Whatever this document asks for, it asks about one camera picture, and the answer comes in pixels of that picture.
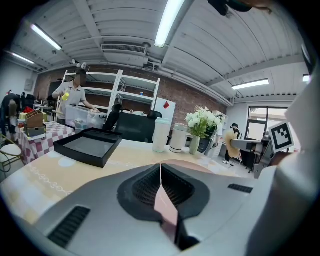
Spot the pink big plate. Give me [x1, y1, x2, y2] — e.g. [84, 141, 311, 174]
[153, 159, 218, 241]

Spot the ceiling light strip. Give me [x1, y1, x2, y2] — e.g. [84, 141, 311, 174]
[29, 23, 63, 51]
[7, 51, 36, 65]
[154, 0, 186, 48]
[231, 78, 270, 91]

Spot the black framed window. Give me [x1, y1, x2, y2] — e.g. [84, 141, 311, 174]
[246, 105, 291, 141]

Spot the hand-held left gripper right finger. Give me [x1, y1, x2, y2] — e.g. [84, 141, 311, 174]
[161, 163, 258, 248]

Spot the pale green vase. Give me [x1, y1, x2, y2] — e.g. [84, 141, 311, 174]
[188, 135, 201, 155]

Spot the white shelving rack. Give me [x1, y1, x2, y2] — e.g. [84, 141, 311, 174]
[56, 69, 161, 118]

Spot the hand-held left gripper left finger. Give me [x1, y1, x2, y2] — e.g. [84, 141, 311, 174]
[34, 163, 176, 256]

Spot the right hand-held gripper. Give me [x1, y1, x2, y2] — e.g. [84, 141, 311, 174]
[229, 120, 295, 180]

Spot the cup with grey lid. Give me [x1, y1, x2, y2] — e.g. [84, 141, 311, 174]
[169, 123, 188, 154]

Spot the ceiling air conditioner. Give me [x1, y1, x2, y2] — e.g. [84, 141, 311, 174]
[100, 42, 152, 68]

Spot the white flower bouquet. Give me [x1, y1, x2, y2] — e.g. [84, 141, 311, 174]
[184, 106, 223, 140]

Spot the cardboard box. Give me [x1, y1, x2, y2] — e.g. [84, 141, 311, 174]
[24, 109, 45, 129]

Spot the pink checked tablecloth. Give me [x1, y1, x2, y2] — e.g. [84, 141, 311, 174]
[15, 121, 76, 166]

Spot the cup with mint lid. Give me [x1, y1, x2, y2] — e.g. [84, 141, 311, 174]
[152, 117, 171, 153]

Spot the gold wire chair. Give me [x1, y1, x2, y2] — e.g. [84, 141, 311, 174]
[0, 133, 25, 173]

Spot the black mesh office chair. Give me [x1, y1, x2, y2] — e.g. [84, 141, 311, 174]
[114, 112, 156, 144]

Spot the white refrigerator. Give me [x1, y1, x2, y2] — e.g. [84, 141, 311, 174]
[152, 97, 177, 131]

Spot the black tray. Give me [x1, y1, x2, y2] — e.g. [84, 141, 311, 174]
[53, 127, 124, 169]

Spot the clear plastic storage box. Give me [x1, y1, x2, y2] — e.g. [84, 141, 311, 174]
[64, 104, 108, 135]

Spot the person's right forearm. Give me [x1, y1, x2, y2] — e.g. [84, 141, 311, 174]
[269, 150, 295, 167]

